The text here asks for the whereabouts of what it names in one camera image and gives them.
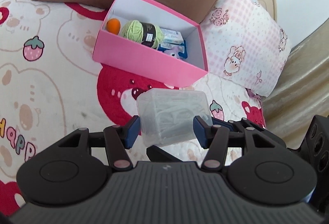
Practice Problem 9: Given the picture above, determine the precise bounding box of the pink cardboard box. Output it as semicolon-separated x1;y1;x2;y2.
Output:
92;0;209;87

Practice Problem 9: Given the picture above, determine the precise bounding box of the blue snack packet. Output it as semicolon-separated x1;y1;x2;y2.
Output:
157;39;189;59

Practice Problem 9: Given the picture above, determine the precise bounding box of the purple plush toy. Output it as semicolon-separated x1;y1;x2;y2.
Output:
164;44;182;59

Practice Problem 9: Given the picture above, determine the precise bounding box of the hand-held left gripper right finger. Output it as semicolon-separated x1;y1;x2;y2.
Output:
193;115;277;170

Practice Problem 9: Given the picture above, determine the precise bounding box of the white tissue pack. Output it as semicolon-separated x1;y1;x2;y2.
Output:
161;28;184;45

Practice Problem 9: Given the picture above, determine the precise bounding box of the bear printed blanket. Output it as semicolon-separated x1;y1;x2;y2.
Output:
0;0;266;214

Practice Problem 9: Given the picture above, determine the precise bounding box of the green yarn ball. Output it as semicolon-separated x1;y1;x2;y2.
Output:
121;20;163;50

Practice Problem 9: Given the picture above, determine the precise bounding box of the clear floss pick box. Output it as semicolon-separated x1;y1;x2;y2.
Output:
136;88;214;148

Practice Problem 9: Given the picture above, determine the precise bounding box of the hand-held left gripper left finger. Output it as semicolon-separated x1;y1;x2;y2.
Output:
58;115;140;172

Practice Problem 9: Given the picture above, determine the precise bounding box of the beige cloth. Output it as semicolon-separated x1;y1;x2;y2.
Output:
261;26;329;149

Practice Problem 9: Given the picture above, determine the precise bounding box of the pink checked pillow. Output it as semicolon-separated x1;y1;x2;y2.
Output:
202;0;292;97

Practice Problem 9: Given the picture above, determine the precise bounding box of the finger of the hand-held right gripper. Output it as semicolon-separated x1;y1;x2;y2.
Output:
146;145;180;163
211;117;268;134

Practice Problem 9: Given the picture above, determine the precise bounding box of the orange makeup sponge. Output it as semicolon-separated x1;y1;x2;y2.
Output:
107;18;121;34

